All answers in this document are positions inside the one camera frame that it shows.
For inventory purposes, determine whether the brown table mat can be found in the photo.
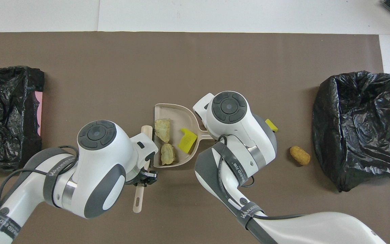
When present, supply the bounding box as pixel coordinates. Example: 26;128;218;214
0;32;390;244

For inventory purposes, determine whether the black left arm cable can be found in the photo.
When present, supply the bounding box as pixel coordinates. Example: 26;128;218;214
0;146;80;217

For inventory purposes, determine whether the yellow sponge piece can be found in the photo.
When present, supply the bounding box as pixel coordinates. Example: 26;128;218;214
177;128;198;154
265;119;279;133

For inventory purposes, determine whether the pink plastic bin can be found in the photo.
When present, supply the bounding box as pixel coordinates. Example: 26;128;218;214
34;91;43;136

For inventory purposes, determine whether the beige brush with black bristles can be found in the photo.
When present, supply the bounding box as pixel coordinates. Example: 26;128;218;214
132;125;154;213

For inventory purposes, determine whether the brown bread nugget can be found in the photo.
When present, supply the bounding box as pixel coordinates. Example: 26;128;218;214
290;146;311;166

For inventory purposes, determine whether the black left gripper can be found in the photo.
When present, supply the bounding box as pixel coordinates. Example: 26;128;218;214
125;170;157;186

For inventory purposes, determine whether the beige plastic dustpan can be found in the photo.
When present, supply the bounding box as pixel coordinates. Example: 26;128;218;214
153;103;212;168

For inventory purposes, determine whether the black trash bag bin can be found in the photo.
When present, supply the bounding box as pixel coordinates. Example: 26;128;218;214
312;70;390;192

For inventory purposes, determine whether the black trash bag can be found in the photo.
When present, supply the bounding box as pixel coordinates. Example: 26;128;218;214
0;66;45;170

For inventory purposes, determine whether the pale beige lump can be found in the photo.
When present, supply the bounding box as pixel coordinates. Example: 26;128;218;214
154;118;171;143
160;143;176;166

